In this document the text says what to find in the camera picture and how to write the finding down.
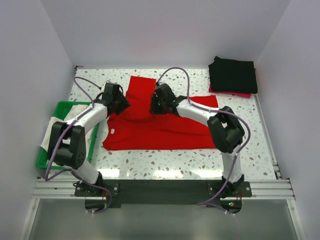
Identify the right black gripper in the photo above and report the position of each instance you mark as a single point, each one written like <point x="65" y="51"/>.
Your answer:
<point x="154" y="110"/>

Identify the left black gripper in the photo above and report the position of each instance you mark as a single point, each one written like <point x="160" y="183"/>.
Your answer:
<point x="125" y="104"/>

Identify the red t shirt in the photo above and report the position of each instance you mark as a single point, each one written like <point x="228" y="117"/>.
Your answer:
<point x="137" y="129"/>

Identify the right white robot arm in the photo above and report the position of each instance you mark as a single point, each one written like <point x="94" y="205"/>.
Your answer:
<point x="225" y="129"/>

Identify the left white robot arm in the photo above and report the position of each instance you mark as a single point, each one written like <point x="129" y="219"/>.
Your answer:
<point x="67" y="142"/>

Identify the white t shirt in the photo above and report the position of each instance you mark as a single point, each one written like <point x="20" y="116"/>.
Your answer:
<point x="73" y="112"/>

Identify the green plastic basket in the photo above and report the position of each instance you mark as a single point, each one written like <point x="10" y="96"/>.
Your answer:
<point x="61" y="111"/>

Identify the black folded t shirt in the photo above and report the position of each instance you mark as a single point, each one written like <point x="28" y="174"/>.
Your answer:
<point x="234" y="76"/>

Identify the pink folded t shirt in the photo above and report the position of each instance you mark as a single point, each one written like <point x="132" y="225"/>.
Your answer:
<point x="238" y="94"/>

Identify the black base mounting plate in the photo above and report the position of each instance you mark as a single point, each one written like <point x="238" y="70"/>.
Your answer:
<point x="146" y="192"/>

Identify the aluminium frame rail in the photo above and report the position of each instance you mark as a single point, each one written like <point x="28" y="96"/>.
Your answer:
<point x="280" y="189"/>

